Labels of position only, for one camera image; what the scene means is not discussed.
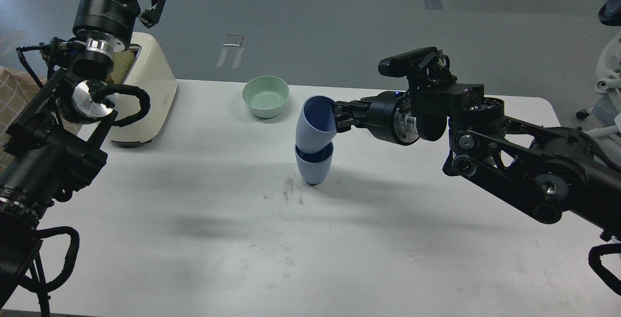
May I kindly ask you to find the beige checkered cloth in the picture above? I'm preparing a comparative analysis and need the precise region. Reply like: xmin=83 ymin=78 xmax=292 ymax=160
xmin=0 ymin=66 xmax=83 ymax=172

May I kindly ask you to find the black Robotiq gripper image-left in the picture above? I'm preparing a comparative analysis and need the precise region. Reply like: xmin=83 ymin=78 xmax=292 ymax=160
xmin=72 ymin=0 xmax=166 ymax=46

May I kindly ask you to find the blue cup starting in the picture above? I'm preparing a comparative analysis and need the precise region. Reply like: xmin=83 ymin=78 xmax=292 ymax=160
xmin=294 ymin=142 xmax=334 ymax=185
xmin=295 ymin=95 xmax=337 ymax=153

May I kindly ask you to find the green bowl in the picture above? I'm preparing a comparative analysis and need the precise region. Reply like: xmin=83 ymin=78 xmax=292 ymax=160
xmin=242 ymin=76 xmax=289 ymax=119

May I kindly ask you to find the cream toaster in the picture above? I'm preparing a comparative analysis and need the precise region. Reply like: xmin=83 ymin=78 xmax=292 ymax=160
xmin=108 ymin=32 xmax=178 ymax=149

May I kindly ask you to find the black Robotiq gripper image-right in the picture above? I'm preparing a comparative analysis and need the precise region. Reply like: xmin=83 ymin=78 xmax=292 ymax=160
xmin=332 ymin=91 xmax=421 ymax=145

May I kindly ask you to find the toast slice right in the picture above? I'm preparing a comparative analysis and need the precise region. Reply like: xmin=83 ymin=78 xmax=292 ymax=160
xmin=107 ymin=50 xmax=136 ymax=84

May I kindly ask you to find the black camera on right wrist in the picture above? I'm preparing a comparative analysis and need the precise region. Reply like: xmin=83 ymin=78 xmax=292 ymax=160
xmin=378 ymin=47 xmax=441 ymax=78

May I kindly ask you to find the white office chair base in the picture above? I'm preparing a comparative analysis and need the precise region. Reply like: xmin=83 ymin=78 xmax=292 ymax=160
xmin=565 ymin=0 xmax=621 ymax=138

